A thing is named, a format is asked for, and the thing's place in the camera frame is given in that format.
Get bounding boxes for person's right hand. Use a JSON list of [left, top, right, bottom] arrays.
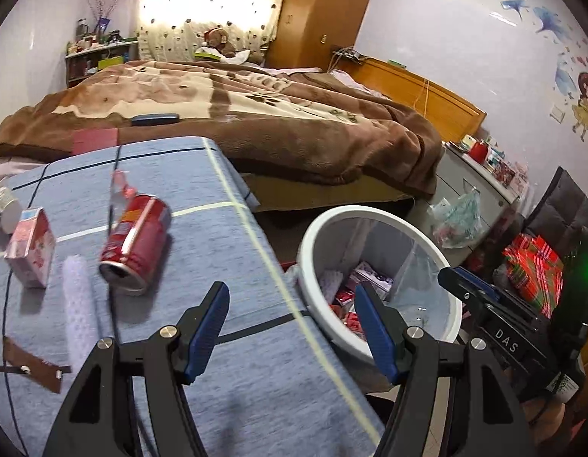
[[525, 397, 580, 446]]

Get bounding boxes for red soda can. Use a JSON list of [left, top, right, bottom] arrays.
[[99, 194, 172, 296]]

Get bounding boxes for wooden bed headboard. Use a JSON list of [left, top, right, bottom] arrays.
[[344, 56, 487, 144]]

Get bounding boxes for wooden wardrobe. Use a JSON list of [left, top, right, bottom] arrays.
[[268, 0, 383, 70]]

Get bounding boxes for red booklet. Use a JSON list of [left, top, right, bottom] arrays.
[[72, 128, 120, 155]]

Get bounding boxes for red green plaid bag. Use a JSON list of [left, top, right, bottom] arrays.
[[503, 233, 566, 306]]

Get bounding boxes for white shelf with bottles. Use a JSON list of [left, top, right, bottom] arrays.
[[65, 38, 139, 87]]

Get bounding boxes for purple drink carton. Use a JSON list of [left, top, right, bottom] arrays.
[[355, 261, 396, 297]]

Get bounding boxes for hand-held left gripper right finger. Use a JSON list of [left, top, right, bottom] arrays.
[[353, 282, 535, 457]]

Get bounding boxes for pink bed sheet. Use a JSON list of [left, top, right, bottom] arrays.
[[0, 157, 47, 186]]

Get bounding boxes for white foam net sleeve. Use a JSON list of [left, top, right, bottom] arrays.
[[62, 256, 106, 372], [322, 270, 344, 303]]

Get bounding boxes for hanging plastic bag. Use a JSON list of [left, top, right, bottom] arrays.
[[427, 188, 482, 248]]

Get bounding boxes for brown card tag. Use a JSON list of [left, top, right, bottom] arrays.
[[2, 336, 72, 393]]

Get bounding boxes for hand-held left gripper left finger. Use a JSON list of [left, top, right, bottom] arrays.
[[41, 282, 231, 457]]

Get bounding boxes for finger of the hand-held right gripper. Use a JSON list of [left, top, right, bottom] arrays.
[[453, 265, 552, 325], [438, 268, 514, 324]]

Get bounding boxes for black chair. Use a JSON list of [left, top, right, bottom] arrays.
[[522, 166, 588, 258]]

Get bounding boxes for blue plaid tablecloth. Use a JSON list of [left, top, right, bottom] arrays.
[[0, 136, 385, 457]]

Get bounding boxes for cartoon girl wall sticker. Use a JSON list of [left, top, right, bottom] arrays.
[[553, 48, 588, 142]]

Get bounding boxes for grey nightstand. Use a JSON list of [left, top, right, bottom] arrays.
[[413, 143, 528, 267]]

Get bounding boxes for purple flower branches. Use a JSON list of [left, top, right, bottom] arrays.
[[83, 0, 130, 27]]

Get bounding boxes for pink drink carton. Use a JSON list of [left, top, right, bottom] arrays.
[[5, 206, 56, 289]]

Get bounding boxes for white charging cable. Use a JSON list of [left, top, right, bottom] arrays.
[[413, 76, 430, 115]]

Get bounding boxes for clear plastic bottle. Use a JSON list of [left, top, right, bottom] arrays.
[[108, 169, 138, 222], [0, 185, 21, 235]]

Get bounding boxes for brown blanket bed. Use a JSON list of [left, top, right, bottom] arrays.
[[0, 59, 444, 198]]

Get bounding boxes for white round trash bin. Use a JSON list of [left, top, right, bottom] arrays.
[[296, 206, 463, 355]]

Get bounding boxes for brown teddy bear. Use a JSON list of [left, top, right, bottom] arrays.
[[203, 27, 237, 58]]

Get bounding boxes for blue leaf wall sticker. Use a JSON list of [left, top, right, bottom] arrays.
[[501, 0, 575, 39]]

